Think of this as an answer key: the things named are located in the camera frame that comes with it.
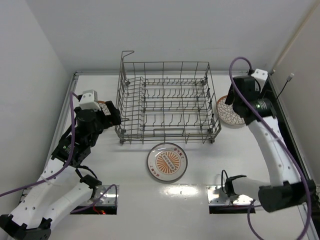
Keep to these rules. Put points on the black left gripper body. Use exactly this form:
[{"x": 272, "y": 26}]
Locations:
[{"x": 110, "y": 115}]

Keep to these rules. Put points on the floral plate with orange rim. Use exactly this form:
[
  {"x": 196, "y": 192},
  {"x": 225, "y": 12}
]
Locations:
[{"x": 103, "y": 107}]

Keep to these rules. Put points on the white plate with orange sunburst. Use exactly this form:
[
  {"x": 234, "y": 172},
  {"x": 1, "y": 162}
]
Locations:
[{"x": 167, "y": 162}]

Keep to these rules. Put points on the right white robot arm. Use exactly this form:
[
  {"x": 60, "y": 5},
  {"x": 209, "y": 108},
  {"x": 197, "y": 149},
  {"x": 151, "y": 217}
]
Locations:
[{"x": 285, "y": 188}]

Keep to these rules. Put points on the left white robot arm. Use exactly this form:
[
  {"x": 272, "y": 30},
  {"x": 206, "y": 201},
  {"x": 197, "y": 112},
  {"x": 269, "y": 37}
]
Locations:
[{"x": 38, "y": 213}]

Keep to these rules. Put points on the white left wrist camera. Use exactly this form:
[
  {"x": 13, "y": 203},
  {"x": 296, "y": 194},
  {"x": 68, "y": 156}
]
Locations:
[{"x": 89, "y": 100}]

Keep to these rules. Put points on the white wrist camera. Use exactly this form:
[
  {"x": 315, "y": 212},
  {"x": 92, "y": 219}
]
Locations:
[
  {"x": 260, "y": 75},
  {"x": 89, "y": 100}
]

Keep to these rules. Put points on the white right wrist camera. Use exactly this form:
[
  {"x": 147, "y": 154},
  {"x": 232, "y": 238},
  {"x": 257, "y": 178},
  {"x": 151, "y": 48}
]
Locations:
[{"x": 260, "y": 75}]

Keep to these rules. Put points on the grey wire dish rack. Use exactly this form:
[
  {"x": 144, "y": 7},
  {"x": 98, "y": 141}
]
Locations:
[{"x": 166, "y": 101}]

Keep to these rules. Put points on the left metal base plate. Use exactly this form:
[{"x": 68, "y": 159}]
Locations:
[{"x": 109, "y": 199}]

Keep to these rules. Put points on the metal base plate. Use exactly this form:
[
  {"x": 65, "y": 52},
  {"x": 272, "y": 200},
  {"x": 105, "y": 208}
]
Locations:
[
  {"x": 109, "y": 199},
  {"x": 216, "y": 198}
]

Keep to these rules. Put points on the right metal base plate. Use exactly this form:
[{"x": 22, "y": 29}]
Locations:
[{"x": 216, "y": 198}]

